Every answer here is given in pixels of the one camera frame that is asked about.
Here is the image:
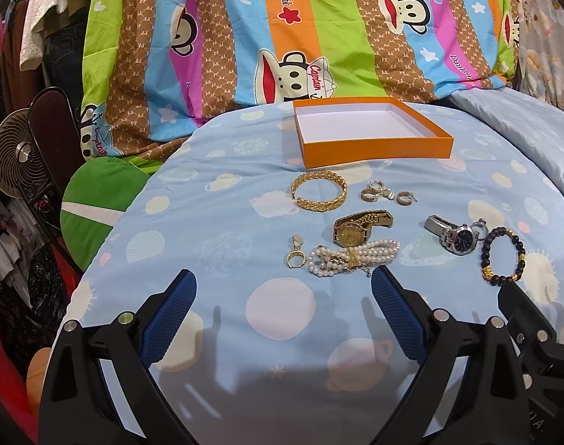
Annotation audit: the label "white pearl bracelet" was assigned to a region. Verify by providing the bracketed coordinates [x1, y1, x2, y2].
[307, 238, 402, 280]

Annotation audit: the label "silver wrist watch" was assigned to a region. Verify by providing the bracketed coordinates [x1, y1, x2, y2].
[424, 215, 488, 256]

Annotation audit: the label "green cushion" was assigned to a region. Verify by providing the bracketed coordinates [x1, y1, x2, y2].
[60, 157, 149, 270]

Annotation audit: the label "pearl stud earring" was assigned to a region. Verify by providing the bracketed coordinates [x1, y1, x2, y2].
[381, 188, 396, 200]

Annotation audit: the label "light blue planet blanket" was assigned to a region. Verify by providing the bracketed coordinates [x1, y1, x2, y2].
[68, 99, 564, 444]

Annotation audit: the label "pale blue pillow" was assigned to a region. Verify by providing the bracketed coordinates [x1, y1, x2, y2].
[448, 88, 564, 196]

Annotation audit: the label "black bead bracelet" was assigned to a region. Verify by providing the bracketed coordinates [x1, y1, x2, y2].
[479, 226, 528, 287]

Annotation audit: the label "colourful striped monkey quilt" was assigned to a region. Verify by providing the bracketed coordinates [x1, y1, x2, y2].
[81, 0, 519, 162]

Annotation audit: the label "gold wrist watch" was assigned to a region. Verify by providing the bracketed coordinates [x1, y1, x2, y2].
[333, 210, 394, 248]

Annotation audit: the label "gold hoop earring upper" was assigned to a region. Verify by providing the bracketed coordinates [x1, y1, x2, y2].
[367, 181, 386, 195]

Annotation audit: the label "dark red chair back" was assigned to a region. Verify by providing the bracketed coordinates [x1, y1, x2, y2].
[29, 86, 85, 203]

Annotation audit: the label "grey floral bedsheet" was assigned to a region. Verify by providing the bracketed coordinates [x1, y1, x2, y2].
[514, 0, 564, 112]

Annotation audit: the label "orange cardboard box tray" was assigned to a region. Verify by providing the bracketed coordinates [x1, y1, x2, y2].
[293, 96, 454, 169]

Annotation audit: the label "hanging clothes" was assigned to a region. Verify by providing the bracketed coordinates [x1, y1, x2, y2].
[0, 0, 92, 113]

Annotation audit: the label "gold hoop earring left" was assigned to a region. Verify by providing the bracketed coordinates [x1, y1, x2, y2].
[361, 188, 378, 202]

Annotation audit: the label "gold chain bangle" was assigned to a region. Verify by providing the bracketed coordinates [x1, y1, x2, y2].
[290, 170, 348, 213]

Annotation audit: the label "gold hoop earring right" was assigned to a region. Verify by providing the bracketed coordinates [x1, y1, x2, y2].
[395, 191, 417, 206]

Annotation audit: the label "black electric fan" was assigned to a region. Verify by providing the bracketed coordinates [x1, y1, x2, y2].
[0, 109, 53, 214]

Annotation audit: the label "gold hoop pendant earring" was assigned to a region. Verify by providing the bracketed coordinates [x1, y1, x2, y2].
[285, 234, 307, 269]

